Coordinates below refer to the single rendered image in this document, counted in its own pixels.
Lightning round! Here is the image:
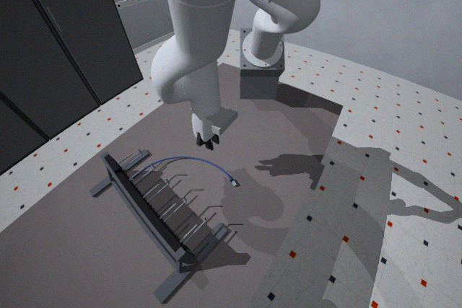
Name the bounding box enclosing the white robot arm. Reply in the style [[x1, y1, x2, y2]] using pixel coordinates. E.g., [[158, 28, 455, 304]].
[[151, 0, 321, 136]]

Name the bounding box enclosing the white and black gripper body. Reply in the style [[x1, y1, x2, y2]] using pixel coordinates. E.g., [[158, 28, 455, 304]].
[[192, 113, 215, 142]]

